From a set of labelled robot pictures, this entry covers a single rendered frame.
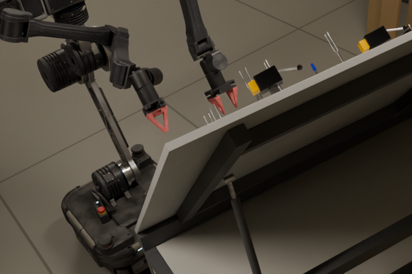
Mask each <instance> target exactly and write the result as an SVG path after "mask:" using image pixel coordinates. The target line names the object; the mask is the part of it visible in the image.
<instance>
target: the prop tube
mask: <svg viewBox="0 0 412 274"><path fill-rule="evenodd" d="M230 200H231V204H232V208H233V211H234V214H235V218H236V220H237V224H238V228H239V231H240V234H241V237H242V240H243V244H244V247H245V251H246V254H247V257H248V260H249V263H250V267H251V271H252V273H253V274H262V273H261V269H260V267H259V263H258V259H257V257H256V253H255V250H254V246H253V242H252V240H251V236H250V232H249V230H248V226H247V223H246V219H245V215H244V213H243V209H242V205H241V203H240V199H239V196H237V199H235V200H232V198H230Z"/></svg>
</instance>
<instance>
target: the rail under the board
mask: <svg viewBox="0 0 412 274"><path fill-rule="evenodd" d="M411 117H412V106H410V107H409V108H407V109H406V110H405V111H404V112H402V113H401V114H400V115H398V116H396V117H395V118H393V119H391V120H386V121H383V122H382V123H380V124H377V125H376V126H374V127H371V128H370V129H367V130H366V131H364V132H361V133H360V134H358V135H355V136H354V137H351V138H350V139H348V140H345V141H344V142H342V143H339V144H338V145H335V146H334V147H332V148H329V149H328V150H326V151H323V152H322V153H320V154H317V155H316V156H313V157H312V158H310V159H307V160H306V161H304V162H301V163H300V164H297V165H296V166H294V167H291V168H290V169H288V170H285V171H284V172H281V173H279V174H278V175H275V176H274V177H272V178H269V179H268V180H266V181H263V182H262V183H259V184H258V185H256V186H253V187H252V188H249V189H247V190H245V191H243V192H241V193H239V194H237V196H239V199H240V203H242V202H244V201H246V200H248V199H250V198H252V197H254V196H256V195H258V194H260V193H262V192H264V191H266V190H268V189H270V188H272V187H274V186H276V185H278V184H280V183H282V182H284V181H286V180H288V179H290V178H292V177H294V176H296V175H298V174H300V173H302V172H304V171H306V170H308V169H310V168H312V167H314V166H316V165H318V164H320V163H321V162H323V161H325V160H327V159H329V158H331V157H333V156H335V155H337V154H339V153H341V152H343V151H345V150H347V149H349V148H351V147H353V146H355V145H357V144H359V143H361V142H363V141H365V140H367V139H369V138H371V137H373V136H375V135H377V134H379V133H381V132H383V131H385V130H387V129H389V128H391V127H393V126H395V125H397V124H399V123H401V122H403V121H405V120H407V119H409V118H411ZM230 208H232V204H231V200H230V198H229V199H227V200H225V201H223V202H221V203H219V204H217V205H215V206H213V207H211V208H209V209H207V210H205V211H203V212H201V213H199V214H197V215H195V216H193V218H192V219H190V220H189V221H187V222H185V223H183V224H181V222H180V220H179V218H178V216H177V215H174V216H172V217H170V218H168V219H166V220H164V221H162V222H160V223H158V224H156V225H154V226H152V227H150V228H148V229H146V230H144V231H142V232H140V233H138V234H136V232H135V234H136V236H137V239H138V242H139V244H140V245H141V247H142V249H143V250H144V251H146V250H148V249H150V248H152V247H154V246H156V245H158V244H160V243H162V242H164V241H166V240H168V239H170V238H172V237H174V236H176V235H178V234H180V233H182V232H184V231H186V230H188V229H190V228H192V227H194V226H196V225H198V224H200V223H202V222H204V221H206V220H208V219H210V218H212V217H214V216H216V215H218V214H220V213H222V212H224V211H226V210H228V209H230ZM134 231H135V229H134Z"/></svg>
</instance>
